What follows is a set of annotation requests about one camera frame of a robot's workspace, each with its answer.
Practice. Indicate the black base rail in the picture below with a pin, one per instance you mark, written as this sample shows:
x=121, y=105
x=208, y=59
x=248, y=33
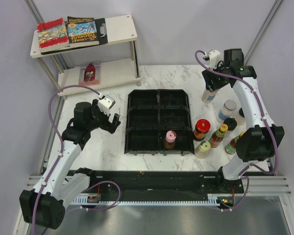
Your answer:
x=159, y=186

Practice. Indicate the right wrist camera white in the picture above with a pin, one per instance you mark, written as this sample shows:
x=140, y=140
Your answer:
x=213, y=57

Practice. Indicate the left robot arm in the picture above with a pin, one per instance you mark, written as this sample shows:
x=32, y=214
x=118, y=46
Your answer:
x=46, y=203

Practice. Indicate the pink book on lower shelf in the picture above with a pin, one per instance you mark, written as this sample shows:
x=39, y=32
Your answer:
x=90, y=74

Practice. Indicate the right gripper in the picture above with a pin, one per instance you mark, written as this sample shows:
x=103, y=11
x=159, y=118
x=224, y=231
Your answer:
x=208, y=76

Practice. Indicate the green label sauce bottle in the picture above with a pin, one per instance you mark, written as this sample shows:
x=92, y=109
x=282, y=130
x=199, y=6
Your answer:
x=230, y=148

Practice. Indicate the red cover book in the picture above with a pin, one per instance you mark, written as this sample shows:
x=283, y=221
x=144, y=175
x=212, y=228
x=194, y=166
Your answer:
x=52, y=35

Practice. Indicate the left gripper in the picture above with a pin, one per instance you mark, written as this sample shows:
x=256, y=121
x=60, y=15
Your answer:
x=95, y=108

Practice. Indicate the black cover treehouse book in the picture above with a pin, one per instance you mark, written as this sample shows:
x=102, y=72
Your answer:
x=82, y=32

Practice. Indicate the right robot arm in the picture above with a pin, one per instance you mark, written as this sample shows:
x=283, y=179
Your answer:
x=258, y=147

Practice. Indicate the pink lid spice jar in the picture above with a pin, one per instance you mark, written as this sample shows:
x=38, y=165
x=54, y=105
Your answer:
x=170, y=139

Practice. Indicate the clear jar grey lid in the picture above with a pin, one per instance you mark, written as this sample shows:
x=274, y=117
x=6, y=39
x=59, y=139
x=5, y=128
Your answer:
x=208, y=96

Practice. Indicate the white cable duct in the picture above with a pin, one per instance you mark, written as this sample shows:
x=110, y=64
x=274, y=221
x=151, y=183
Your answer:
x=85, y=200

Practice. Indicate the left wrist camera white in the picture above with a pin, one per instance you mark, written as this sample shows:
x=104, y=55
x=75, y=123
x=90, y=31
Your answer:
x=105, y=104

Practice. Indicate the white two-tier shelf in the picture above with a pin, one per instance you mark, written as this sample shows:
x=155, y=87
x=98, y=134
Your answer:
x=114, y=72

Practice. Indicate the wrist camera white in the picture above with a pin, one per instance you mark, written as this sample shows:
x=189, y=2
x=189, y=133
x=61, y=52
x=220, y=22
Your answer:
x=105, y=104
x=213, y=57

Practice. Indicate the black compartment organizer tray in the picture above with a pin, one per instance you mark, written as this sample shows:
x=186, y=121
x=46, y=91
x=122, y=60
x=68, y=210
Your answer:
x=151, y=114

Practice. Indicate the blue label clear jar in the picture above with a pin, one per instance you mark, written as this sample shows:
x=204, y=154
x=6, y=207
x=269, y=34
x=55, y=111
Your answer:
x=226, y=111

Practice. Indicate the yellow cap sauce bottle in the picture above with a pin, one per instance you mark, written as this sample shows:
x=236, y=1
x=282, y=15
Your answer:
x=218, y=136

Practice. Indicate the red lid sauce jar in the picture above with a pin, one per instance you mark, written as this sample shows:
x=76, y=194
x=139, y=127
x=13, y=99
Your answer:
x=201, y=129

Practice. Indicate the black lid clear jar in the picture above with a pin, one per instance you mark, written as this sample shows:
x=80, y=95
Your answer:
x=240, y=118

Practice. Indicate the yellow lid spice jar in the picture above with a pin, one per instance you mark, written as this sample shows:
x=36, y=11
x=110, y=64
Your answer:
x=202, y=149

